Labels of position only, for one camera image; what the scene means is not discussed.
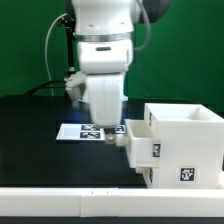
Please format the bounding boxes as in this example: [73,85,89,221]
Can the grey camera cable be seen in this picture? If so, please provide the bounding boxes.
[44,12,68,81]

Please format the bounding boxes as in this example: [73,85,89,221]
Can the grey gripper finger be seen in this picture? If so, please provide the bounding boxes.
[104,129,116,144]

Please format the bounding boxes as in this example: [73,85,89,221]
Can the small white drawer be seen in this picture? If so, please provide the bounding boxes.
[116,119,161,168]

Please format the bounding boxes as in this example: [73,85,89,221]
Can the black cables on table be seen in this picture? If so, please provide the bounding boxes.
[24,78,78,96]

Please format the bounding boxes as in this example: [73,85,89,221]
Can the white front barrier rail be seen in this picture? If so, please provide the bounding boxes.
[0,188,224,217]

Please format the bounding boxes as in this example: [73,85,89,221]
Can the marker tag sheet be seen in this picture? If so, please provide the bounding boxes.
[55,123,127,142]

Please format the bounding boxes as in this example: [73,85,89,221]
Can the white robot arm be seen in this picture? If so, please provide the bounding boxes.
[65,0,173,143]

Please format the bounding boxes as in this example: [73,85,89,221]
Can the large white drawer housing box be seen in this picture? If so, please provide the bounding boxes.
[144,103,224,189]

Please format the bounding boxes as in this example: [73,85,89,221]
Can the white drawer with knob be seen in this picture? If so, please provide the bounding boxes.
[135,167,157,188]

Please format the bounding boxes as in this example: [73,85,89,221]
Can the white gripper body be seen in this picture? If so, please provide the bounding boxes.
[78,41,133,128]

